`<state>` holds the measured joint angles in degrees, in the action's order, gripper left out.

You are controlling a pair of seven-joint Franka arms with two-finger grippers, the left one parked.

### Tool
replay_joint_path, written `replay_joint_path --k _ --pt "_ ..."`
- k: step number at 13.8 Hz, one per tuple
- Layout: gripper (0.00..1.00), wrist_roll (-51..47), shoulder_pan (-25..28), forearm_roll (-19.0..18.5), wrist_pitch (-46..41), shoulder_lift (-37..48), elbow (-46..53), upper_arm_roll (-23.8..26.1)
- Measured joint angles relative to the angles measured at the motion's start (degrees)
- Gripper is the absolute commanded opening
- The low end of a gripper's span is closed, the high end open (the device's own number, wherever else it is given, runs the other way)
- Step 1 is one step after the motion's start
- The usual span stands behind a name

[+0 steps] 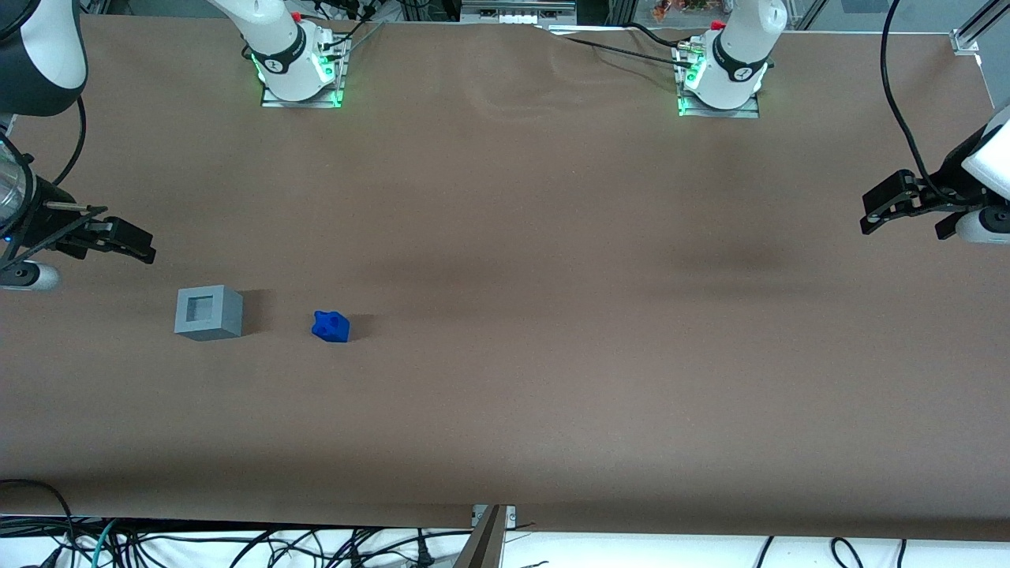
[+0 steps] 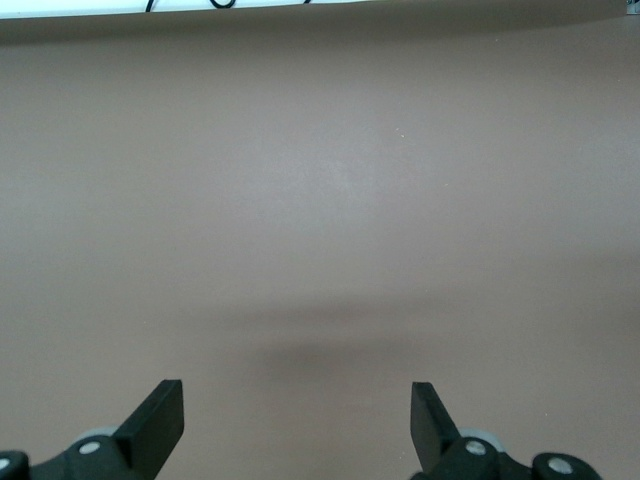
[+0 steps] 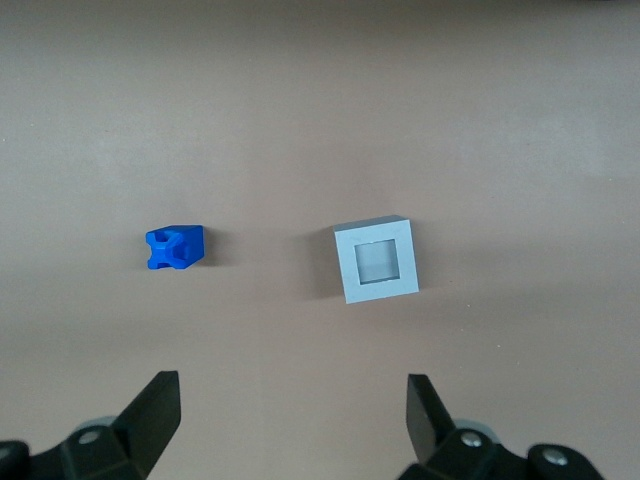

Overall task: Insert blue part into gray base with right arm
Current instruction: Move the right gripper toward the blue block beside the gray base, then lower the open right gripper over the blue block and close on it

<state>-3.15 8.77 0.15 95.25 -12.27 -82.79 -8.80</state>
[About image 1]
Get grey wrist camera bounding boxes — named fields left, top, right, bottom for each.
left=956, top=206, right=1010, bottom=245
left=0, top=263, right=62, bottom=292

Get black looped floor cable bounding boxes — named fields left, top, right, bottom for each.
left=0, top=478, right=77, bottom=553

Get small metal edge bracket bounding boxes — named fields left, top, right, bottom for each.
left=471, top=504, right=517, bottom=529

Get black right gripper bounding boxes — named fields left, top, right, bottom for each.
left=12, top=177, right=157, bottom=264

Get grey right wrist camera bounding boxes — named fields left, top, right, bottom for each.
left=0, top=263, right=62, bottom=292

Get black cable to arm base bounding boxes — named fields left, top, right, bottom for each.
left=543, top=24, right=695, bottom=69

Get silver background device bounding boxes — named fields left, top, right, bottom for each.
left=460, top=0, right=578, bottom=25

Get aluminum frame corner profile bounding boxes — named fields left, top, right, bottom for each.
left=951, top=0, right=1010, bottom=54

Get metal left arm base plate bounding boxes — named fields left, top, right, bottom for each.
left=677, top=47, right=761, bottom=120

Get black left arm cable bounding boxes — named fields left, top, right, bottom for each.
left=881, top=0, right=952, bottom=200

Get brown table mat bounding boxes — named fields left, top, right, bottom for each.
left=0, top=14, right=1010, bottom=542

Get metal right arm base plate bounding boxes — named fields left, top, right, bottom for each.
left=261, top=43, right=346, bottom=110

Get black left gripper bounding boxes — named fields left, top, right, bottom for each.
left=859, top=142, right=989, bottom=240

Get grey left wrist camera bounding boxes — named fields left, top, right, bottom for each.
left=956, top=206, right=1010, bottom=245

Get aluminum profile post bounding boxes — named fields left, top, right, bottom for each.
left=453, top=505, right=507, bottom=568

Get teal floor cable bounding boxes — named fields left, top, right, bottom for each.
left=88, top=519, right=121, bottom=568

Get blue plastic part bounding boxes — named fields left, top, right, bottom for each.
left=312, top=309, right=350, bottom=344

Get gray square base block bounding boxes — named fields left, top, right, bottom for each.
left=174, top=285, right=245, bottom=342

